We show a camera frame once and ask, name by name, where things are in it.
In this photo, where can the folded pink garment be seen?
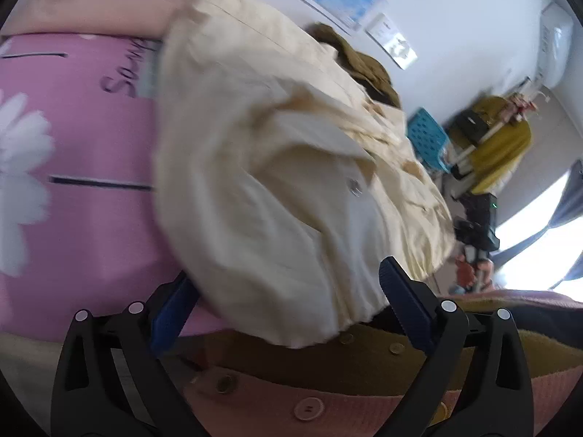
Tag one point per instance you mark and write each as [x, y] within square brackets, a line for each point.
[146, 19]

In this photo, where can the white wall socket left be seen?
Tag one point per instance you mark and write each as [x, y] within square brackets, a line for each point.
[381, 29]

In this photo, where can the white wall socket middle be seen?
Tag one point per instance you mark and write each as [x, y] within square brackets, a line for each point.
[400, 51]

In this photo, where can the white wall socket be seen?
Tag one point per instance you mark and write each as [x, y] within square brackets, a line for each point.
[381, 29]
[400, 51]

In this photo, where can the olive brown jacket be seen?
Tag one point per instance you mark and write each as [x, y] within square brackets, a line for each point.
[364, 69]

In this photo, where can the pink floral bed sheet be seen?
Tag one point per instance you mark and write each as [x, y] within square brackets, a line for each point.
[78, 131]

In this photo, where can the person's pink sleeve forearm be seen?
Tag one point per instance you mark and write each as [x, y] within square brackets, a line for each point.
[350, 385]

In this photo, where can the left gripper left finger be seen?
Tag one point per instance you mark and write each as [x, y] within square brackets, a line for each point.
[87, 395]

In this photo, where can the white air conditioner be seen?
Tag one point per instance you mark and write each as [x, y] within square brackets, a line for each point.
[556, 29]

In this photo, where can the mustard yellow hanging garment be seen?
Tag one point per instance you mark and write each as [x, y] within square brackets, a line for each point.
[496, 156]

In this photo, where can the cream beige jacket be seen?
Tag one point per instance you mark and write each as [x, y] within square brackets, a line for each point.
[279, 183]

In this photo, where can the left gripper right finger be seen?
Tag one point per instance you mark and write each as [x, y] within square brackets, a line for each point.
[496, 398]

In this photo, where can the black handbag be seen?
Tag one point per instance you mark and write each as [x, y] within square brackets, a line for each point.
[467, 129]

